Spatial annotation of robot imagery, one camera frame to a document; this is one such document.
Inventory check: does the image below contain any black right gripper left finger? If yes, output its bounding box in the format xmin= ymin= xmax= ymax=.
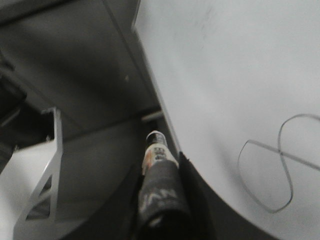
xmin=63 ymin=162 xmax=142 ymax=240

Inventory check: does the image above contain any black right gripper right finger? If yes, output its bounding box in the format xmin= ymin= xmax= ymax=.
xmin=178 ymin=151 xmax=275 ymax=240

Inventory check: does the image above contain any black white whiteboard marker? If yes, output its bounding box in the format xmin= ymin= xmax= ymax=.
xmin=137 ymin=130 xmax=194 ymax=240

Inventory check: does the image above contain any whiteboard stand foot bar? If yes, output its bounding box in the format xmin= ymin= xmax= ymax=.
xmin=141 ymin=110 xmax=163 ymax=123

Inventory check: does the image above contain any white whiteboard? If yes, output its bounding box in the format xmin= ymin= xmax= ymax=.
xmin=134 ymin=0 xmax=320 ymax=240

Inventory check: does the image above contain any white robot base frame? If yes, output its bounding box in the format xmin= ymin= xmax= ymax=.
xmin=0 ymin=107 xmax=63 ymax=240

